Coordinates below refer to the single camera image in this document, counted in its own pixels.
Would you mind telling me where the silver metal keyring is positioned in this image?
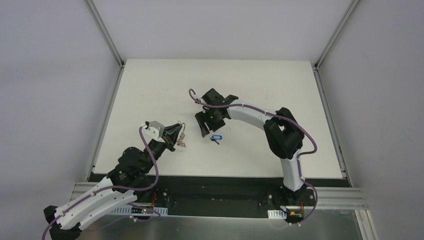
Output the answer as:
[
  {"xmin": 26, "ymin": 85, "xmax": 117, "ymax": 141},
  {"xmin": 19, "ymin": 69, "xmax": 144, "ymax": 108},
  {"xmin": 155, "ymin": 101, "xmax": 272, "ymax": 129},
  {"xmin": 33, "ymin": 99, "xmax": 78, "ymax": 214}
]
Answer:
[{"xmin": 176, "ymin": 121, "xmax": 186, "ymax": 148}]

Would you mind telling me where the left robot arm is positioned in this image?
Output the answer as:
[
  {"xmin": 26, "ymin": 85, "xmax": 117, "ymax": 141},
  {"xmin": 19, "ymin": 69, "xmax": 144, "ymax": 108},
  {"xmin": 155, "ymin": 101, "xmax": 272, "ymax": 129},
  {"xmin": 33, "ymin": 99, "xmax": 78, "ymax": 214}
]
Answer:
[{"xmin": 41, "ymin": 121, "xmax": 185, "ymax": 240}]

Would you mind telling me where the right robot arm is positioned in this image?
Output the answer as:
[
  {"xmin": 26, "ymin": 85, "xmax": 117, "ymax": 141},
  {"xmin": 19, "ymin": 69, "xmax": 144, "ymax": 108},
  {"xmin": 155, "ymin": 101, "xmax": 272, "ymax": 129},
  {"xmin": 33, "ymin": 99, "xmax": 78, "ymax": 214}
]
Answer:
[{"xmin": 188, "ymin": 88, "xmax": 305, "ymax": 205}]

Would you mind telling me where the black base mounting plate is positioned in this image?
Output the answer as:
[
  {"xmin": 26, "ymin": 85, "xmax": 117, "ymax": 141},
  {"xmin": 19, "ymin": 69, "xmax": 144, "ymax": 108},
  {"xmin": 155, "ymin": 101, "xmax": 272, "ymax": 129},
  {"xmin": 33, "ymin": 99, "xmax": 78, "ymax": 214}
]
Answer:
[{"xmin": 89, "ymin": 174, "xmax": 351, "ymax": 220}]

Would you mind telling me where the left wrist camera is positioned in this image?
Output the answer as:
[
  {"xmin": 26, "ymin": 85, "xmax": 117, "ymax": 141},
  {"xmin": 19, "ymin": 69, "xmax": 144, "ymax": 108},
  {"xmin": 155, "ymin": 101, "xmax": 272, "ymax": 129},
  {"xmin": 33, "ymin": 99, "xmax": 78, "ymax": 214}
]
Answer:
[{"xmin": 139, "ymin": 121, "xmax": 165, "ymax": 143}]

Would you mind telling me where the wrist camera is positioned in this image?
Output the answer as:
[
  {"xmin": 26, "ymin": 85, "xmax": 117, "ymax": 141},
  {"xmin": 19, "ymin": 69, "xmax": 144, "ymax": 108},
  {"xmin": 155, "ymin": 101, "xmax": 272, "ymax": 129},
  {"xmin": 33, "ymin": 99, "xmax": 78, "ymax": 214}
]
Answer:
[
  {"xmin": 193, "ymin": 95, "xmax": 204, "ymax": 104},
  {"xmin": 139, "ymin": 121, "xmax": 165, "ymax": 143}
]

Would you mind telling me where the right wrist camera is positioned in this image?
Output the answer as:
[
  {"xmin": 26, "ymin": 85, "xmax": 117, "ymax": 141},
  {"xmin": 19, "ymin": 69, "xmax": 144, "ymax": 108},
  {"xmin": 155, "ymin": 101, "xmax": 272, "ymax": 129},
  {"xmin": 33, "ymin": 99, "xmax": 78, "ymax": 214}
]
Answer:
[{"xmin": 193, "ymin": 95, "xmax": 204, "ymax": 104}]

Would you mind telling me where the aluminium front rail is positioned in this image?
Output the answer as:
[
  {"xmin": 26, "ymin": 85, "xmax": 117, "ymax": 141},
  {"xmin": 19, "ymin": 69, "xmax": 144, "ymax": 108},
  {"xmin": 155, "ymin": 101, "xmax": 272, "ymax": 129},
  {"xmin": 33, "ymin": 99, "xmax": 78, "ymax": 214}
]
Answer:
[{"xmin": 67, "ymin": 182, "xmax": 369, "ymax": 216}]

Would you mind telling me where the left aluminium frame post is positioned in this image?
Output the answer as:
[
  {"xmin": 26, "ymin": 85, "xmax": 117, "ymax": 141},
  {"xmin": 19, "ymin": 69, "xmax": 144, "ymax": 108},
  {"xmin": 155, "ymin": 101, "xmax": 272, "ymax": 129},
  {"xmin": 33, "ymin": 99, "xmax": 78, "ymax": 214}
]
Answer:
[{"xmin": 83, "ymin": 0, "xmax": 125, "ymax": 69}]

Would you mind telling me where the aluminium frame post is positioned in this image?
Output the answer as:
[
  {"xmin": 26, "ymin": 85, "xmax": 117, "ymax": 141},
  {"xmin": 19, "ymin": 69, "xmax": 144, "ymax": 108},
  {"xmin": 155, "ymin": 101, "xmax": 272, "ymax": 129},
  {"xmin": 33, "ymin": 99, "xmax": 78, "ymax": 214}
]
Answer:
[
  {"xmin": 83, "ymin": 0, "xmax": 125, "ymax": 69},
  {"xmin": 314, "ymin": 0, "xmax": 362, "ymax": 71}
]

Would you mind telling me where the right aluminium frame post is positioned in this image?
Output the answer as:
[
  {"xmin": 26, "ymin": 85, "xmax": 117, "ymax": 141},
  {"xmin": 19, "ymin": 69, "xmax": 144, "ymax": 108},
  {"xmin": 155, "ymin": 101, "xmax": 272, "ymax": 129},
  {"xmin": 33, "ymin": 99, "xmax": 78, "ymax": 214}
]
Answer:
[{"xmin": 314, "ymin": 0, "xmax": 362, "ymax": 71}]

